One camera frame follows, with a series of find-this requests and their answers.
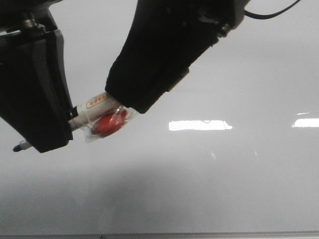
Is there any white whiteboard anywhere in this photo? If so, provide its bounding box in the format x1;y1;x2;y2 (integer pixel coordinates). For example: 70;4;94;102
0;0;319;235

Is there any red disc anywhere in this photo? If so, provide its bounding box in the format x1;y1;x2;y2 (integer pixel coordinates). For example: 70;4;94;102
83;106;139;143

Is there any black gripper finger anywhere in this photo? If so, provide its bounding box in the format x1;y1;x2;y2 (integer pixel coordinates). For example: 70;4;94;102
105;0;235;115
0;30;73;153

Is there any white black whiteboard marker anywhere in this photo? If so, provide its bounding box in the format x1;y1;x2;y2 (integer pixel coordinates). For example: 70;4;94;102
13;93;122;153

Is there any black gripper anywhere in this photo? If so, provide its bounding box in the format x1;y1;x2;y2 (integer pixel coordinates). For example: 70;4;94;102
217;0;250;37

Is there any black cable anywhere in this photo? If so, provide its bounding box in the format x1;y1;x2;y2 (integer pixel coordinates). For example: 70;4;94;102
244;0;300;19

